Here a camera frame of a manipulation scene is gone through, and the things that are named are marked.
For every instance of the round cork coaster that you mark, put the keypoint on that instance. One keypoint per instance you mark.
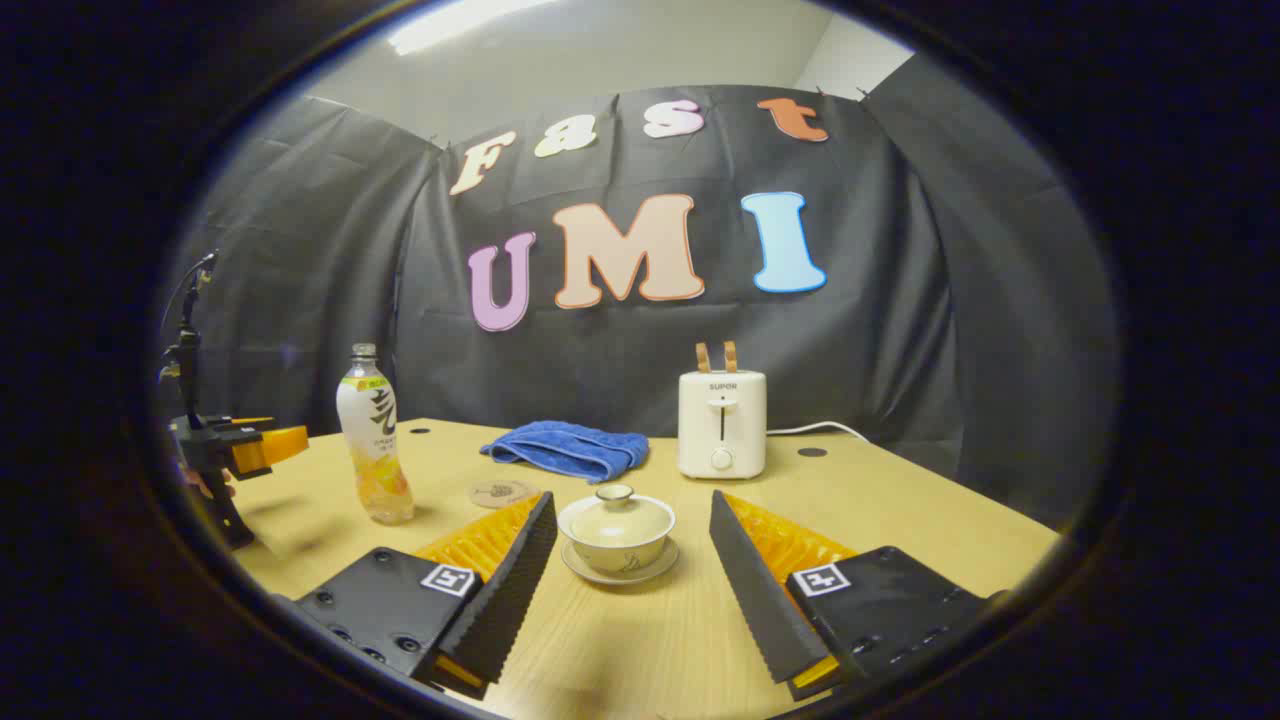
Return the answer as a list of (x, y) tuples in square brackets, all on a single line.
[(500, 494)]

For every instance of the blue folded towel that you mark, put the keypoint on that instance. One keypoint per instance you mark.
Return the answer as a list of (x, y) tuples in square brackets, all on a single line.
[(570, 448)]

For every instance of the clear labelled water bottle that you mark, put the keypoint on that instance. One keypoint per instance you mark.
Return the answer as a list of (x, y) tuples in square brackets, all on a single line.
[(372, 440)]

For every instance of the cream ceramic teacup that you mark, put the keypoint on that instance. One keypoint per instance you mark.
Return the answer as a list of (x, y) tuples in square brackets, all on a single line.
[(615, 555)]

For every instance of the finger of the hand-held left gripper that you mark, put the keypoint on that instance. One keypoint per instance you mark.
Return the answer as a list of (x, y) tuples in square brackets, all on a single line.
[(250, 421), (275, 446)]

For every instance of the white toaster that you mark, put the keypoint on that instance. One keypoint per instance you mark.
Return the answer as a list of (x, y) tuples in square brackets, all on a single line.
[(722, 425)]

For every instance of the brown toast slice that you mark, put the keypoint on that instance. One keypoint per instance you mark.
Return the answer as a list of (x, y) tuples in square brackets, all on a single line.
[(730, 357), (703, 358)]

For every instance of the black backdrop cloth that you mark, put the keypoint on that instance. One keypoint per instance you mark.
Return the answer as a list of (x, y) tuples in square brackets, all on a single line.
[(900, 300)]

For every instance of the cream teacup lid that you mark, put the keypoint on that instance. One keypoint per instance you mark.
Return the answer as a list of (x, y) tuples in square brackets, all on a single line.
[(620, 520)]

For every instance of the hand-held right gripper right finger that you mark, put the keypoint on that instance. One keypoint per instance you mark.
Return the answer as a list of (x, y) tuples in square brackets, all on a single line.
[(760, 600)]

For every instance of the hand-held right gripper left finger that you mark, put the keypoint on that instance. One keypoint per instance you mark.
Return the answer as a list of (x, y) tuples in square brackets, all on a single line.
[(510, 600)]

